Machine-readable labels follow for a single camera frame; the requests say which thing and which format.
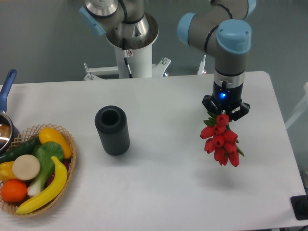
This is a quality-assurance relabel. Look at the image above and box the white frame at right edge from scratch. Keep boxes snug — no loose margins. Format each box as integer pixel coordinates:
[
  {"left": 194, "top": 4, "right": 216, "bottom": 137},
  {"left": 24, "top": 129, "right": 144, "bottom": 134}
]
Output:
[{"left": 285, "top": 82, "right": 308, "bottom": 129}]

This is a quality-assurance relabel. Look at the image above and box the red tulip bouquet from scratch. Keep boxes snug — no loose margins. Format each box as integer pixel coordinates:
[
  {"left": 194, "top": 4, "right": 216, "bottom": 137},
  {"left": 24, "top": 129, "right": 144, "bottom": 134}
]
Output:
[{"left": 200, "top": 111, "right": 244, "bottom": 167}]

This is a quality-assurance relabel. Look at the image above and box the dark grey ribbed vase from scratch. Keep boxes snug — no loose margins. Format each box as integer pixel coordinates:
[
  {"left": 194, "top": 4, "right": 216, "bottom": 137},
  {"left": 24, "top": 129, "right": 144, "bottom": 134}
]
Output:
[{"left": 94, "top": 105, "right": 130, "bottom": 156}]

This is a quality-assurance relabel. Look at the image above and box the orange fruit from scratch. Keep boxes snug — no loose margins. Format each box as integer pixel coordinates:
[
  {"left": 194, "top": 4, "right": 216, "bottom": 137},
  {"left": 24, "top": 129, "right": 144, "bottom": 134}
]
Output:
[{"left": 0, "top": 180, "right": 27, "bottom": 203}]

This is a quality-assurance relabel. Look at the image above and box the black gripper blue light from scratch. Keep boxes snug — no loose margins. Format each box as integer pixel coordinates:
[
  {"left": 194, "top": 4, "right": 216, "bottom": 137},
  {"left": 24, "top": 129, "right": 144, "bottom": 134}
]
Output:
[{"left": 202, "top": 82, "right": 250, "bottom": 121}]

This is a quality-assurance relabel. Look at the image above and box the yellow banana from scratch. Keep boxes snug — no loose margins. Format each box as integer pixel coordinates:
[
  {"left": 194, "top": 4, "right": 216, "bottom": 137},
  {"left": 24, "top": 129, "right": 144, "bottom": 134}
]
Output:
[{"left": 16, "top": 156, "right": 67, "bottom": 215}]

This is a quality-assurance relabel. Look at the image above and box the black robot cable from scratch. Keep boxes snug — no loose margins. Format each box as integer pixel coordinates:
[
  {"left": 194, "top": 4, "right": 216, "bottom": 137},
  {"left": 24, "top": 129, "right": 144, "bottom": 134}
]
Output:
[{"left": 121, "top": 38, "right": 134, "bottom": 79}]

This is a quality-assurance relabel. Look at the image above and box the red fruit in basket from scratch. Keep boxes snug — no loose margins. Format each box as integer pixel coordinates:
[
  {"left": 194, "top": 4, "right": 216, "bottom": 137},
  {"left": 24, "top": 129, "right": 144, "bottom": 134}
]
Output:
[{"left": 46, "top": 159, "right": 71, "bottom": 187}]

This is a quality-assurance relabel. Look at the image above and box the yellow bell pepper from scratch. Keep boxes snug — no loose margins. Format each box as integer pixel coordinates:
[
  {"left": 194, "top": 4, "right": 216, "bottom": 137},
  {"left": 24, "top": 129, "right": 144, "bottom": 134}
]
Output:
[{"left": 0, "top": 161, "right": 17, "bottom": 182}]

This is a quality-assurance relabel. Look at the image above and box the beige round disc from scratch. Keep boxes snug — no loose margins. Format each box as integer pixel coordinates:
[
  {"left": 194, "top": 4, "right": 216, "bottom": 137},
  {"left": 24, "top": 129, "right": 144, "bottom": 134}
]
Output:
[{"left": 12, "top": 154, "right": 40, "bottom": 180}]

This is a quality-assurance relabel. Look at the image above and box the green cucumber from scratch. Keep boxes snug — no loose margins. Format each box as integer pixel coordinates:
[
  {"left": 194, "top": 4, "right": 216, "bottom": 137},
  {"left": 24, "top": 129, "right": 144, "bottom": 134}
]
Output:
[{"left": 0, "top": 136, "right": 41, "bottom": 164}]

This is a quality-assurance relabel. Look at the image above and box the yellow lemon squash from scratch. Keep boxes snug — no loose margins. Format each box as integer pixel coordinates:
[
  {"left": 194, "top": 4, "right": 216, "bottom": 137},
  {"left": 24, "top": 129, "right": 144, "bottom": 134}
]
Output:
[{"left": 38, "top": 127, "right": 73, "bottom": 159}]

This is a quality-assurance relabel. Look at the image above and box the green bok choy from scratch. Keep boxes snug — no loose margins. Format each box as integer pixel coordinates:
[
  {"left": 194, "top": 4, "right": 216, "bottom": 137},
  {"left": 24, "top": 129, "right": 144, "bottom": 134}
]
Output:
[{"left": 27, "top": 141, "right": 64, "bottom": 197}]

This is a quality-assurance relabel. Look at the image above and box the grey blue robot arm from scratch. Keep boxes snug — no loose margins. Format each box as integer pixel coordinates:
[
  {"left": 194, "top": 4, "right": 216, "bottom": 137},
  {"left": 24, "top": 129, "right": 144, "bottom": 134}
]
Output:
[{"left": 79, "top": 0, "right": 256, "bottom": 120}]

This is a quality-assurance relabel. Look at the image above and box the black device at table edge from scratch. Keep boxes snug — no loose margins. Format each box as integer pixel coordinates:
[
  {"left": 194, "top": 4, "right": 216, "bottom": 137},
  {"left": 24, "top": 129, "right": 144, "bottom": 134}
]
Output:
[{"left": 290, "top": 195, "right": 308, "bottom": 220}]

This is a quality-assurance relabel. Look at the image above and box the woven wicker basket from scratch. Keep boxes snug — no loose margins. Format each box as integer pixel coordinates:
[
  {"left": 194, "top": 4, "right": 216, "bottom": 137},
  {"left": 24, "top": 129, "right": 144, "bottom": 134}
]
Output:
[{"left": 0, "top": 124, "right": 77, "bottom": 217}]

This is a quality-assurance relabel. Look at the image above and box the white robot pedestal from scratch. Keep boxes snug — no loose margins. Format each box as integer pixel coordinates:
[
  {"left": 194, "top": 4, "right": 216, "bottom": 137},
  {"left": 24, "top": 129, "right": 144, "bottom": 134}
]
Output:
[{"left": 83, "top": 44, "right": 207, "bottom": 81}]

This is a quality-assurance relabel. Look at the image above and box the blue handled saucepan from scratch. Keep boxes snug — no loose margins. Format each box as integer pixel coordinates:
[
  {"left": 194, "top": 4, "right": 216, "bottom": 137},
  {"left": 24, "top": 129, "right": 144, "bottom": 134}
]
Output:
[{"left": 0, "top": 69, "right": 19, "bottom": 154}]

